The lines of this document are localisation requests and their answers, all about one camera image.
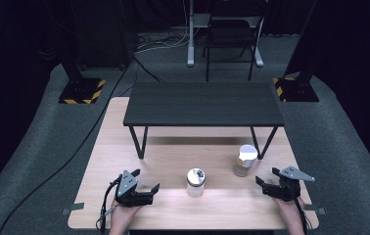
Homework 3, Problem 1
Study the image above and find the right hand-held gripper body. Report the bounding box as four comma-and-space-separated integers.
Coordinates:
261, 165, 316, 203

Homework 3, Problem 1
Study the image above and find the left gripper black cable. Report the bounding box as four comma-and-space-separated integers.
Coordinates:
95, 175, 122, 235

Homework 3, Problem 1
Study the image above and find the long black floor cable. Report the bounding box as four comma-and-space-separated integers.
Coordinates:
0, 55, 139, 235

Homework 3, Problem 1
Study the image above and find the person's left hand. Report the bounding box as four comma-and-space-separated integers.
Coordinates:
109, 199, 144, 229

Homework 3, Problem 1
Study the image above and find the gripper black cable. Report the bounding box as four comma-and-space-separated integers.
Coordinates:
95, 175, 122, 235
295, 197, 313, 235

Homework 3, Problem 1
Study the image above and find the bundle of floor cables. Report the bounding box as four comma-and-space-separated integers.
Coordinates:
133, 29, 191, 56

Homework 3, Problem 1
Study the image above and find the person's right hand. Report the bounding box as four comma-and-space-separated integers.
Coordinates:
272, 195, 305, 227

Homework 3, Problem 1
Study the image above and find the glass jar with silver lid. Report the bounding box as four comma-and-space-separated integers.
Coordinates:
186, 167, 207, 199

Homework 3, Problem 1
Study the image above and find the black stand with striped base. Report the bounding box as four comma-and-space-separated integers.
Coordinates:
272, 0, 321, 103
42, 0, 107, 106

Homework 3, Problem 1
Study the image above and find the white desk frame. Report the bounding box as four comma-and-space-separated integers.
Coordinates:
185, 0, 265, 69

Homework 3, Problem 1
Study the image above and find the grey tape tab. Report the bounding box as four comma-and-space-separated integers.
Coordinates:
303, 203, 326, 216
61, 202, 86, 216

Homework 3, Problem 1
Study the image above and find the black shelf riser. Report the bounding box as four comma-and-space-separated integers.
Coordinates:
122, 81, 286, 162

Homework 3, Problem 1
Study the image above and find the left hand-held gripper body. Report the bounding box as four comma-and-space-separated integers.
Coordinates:
114, 169, 154, 208

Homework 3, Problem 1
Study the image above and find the black folding chair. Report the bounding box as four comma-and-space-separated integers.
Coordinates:
202, 0, 269, 83

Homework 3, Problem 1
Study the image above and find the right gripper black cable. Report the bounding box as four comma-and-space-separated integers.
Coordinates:
295, 197, 313, 235

